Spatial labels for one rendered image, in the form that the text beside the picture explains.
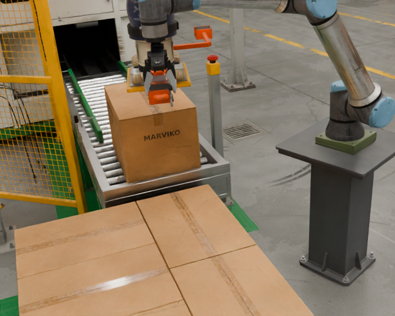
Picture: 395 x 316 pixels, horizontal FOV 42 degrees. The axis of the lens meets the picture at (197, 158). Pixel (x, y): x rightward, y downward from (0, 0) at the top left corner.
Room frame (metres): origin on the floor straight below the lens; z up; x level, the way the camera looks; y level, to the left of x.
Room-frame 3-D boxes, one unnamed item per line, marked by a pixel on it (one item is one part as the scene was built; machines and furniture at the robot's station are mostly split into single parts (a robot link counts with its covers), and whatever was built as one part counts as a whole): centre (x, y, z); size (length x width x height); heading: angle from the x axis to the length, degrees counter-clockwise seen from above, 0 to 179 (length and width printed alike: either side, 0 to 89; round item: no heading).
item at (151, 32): (1.81, 0.12, 1.50); 0.10 x 0.09 x 0.05; 93
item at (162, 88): (1.78, 0.12, 1.27); 0.08 x 0.07 x 0.05; 4
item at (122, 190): (2.41, 0.16, 0.58); 0.70 x 0.03 x 0.06; 108
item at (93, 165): (3.43, 0.83, 0.50); 2.31 x 0.05 x 0.19; 18
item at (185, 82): (2.39, 0.06, 1.17); 0.34 x 0.10 x 0.05; 4
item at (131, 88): (2.38, 0.25, 1.17); 0.34 x 0.10 x 0.05; 4
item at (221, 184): (2.41, 0.16, 0.47); 0.70 x 0.03 x 0.15; 108
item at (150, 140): (2.73, 0.25, 0.75); 0.60 x 0.40 x 0.40; 15
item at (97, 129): (3.78, 0.88, 0.60); 1.60 x 0.10 x 0.09; 18
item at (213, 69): (3.11, -0.14, 0.50); 0.07 x 0.07 x 1.00; 18
